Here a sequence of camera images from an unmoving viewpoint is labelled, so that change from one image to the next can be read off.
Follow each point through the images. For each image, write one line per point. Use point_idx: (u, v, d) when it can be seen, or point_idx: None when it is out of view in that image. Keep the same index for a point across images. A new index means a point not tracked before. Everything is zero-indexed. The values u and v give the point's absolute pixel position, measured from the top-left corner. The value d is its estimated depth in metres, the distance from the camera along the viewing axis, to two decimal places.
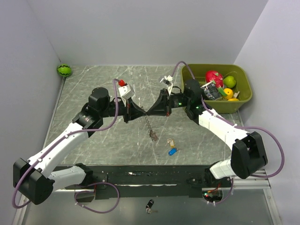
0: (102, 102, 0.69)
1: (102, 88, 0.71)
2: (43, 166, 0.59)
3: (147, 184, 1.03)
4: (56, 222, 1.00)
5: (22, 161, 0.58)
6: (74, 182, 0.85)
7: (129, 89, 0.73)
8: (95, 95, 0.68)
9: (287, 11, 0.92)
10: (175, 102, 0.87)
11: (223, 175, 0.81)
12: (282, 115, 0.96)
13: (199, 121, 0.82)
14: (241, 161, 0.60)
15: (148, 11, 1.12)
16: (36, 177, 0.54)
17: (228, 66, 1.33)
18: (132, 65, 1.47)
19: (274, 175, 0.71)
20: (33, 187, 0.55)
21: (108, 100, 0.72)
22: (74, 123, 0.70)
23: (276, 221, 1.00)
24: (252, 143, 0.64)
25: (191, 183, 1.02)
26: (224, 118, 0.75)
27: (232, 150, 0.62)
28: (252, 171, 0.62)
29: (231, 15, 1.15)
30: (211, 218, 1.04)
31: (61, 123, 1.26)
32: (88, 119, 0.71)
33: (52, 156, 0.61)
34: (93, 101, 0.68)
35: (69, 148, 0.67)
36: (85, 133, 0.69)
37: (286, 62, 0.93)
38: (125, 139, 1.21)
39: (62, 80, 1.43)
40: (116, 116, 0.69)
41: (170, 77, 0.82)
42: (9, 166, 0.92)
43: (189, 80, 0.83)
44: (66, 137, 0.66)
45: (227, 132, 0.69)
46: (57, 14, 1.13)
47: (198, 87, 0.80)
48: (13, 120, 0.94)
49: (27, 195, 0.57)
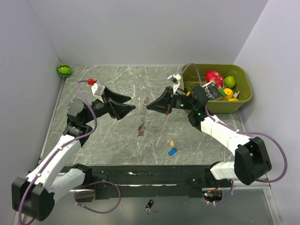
0: (81, 113, 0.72)
1: (76, 101, 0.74)
2: (43, 180, 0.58)
3: (147, 184, 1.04)
4: (56, 222, 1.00)
5: (20, 180, 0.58)
6: (74, 185, 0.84)
7: (98, 85, 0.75)
8: (71, 110, 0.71)
9: (287, 11, 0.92)
10: (176, 102, 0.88)
11: (224, 177, 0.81)
12: (283, 116, 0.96)
13: (201, 128, 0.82)
14: (244, 166, 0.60)
15: (148, 11, 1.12)
16: (39, 191, 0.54)
17: (228, 66, 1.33)
18: (132, 65, 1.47)
19: (275, 181, 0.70)
20: (35, 202, 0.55)
21: (87, 109, 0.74)
22: (66, 135, 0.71)
23: (276, 221, 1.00)
24: (254, 148, 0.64)
25: (191, 183, 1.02)
26: (225, 123, 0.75)
27: (235, 156, 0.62)
28: (256, 177, 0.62)
29: (231, 15, 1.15)
30: (211, 218, 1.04)
31: (61, 123, 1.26)
32: (78, 130, 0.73)
33: (50, 169, 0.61)
34: (73, 117, 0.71)
35: (64, 160, 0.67)
36: (77, 141, 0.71)
37: (285, 63, 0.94)
38: (125, 139, 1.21)
39: (62, 80, 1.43)
40: (96, 118, 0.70)
41: (179, 76, 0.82)
42: (9, 166, 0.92)
43: (196, 88, 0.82)
44: (61, 149, 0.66)
45: (229, 138, 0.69)
46: (57, 14, 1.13)
47: (205, 97, 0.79)
48: (12, 121, 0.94)
49: (30, 213, 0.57)
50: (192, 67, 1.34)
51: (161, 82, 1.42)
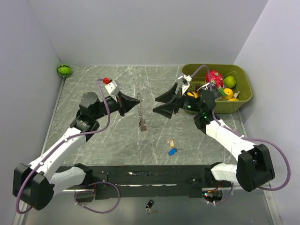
0: (93, 107, 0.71)
1: (91, 93, 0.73)
2: (45, 169, 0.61)
3: (147, 184, 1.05)
4: (56, 222, 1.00)
5: (24, 166, 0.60)
6: (75, 182, 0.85)
7: (115, 84, 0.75)
8: (85, 101, 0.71)
9: (287, 11, 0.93)
10: (184, 103, 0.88)
11: (225, 178, 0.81)
12: (283, 115, 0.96)
13: (206, 131, 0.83)
14: (246, 173, 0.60)
15: (148, 11, 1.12)
16: (39, 180, 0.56)
17: (228, 66, 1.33)
18: (132, 65, 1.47)
19: (280, 188, 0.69)
20: (35, 190, 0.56)
21: (99, 104, 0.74)
22: (73, 127, 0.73)
23: (276, 221, 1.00)
24: (258, 155, 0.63)
25: (191, 183, 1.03)
26: (231, 129, 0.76)
27: (238, 161, 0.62)
28: (258, 184, 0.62)
29: (231, 15, 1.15)
30: (211, 218, 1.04)
31: (61, 123, 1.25)
32: (85, 124, 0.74)
33: (52, 160, 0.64)
34: (84, 108, 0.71)
35: (68, 151, 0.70)
36: (83, 137, 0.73)
37: (285, 62, 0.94)
38: (125, 139, 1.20)
39: (62, 80, 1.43)
40: (109, 113, 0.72)
41: (189, 78, 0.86)
42: (9, 166, 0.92)
43: (205, 91, 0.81)
44: (66, 140, 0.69)
45: (233, 143, 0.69)
46: (57, 14, 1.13)
47: (213, 101, 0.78)
48: (13, 120, 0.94)
49: (28, 201, 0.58)
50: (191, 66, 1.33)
51: (161, 82, 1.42)
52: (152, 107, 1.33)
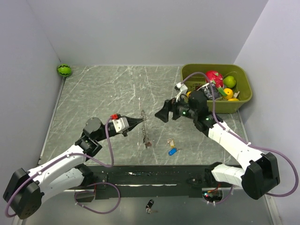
0: (95, 133, 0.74)
1: (95, 118, 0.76)
2: (41, 179, 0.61)
3: (147, 184, 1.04)
4: (56, 222, 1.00)
5: (22, 171, 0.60)
6: (72, 185, 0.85)
7: (123, 125, 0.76)
8: (88, 126, 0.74)
9: (287, 11, 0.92)
10: (179, 109, 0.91)
11: (225, 180, 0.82)
12: (284, 115, 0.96)
13: (209, 134, 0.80)
14: (254, 183, 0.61)
15: (148, 11, 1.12)
16: (32, 190, 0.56)
17: (228, 66, 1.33)
18: (132, 65, 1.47)
19: (284, 196, 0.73)
20: (26, 198, 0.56)
21: (102, 129, 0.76)
22: (77, 145, 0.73)
23: (276, 221, 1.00)
24: (265, 164, 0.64)
25: (191, 183, 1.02)
26: (236, 134, 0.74)
27: (246, 172, 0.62)
28: (265, 193, 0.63)
29: (231, 15, 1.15)
30: (211, 218, 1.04)
31: (61, 123, 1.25)
32: (88, 145, 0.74)
33: (50, 172, 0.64)
34: (87, 133, 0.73)
35: (67, 167, 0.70)
36: (83, 157, 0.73)
37: (285, 63, 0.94)
38: (125, 139, 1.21)
39: (62, 80, 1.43)
40: (108, 138, 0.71)
41: (180, 85, 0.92)
42: (9, 166, 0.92)
43: (192, 92, 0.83)
44: (68, 156, 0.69)
45: (241, 152, 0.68)
46: (57, 14, 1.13)
47: (204, 97, 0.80)
48: (13, 120, 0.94)
49: (15, 208, 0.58)
50: (188, 67, 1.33)
51: (161, 82, 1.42)
52: (152, 107, 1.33)
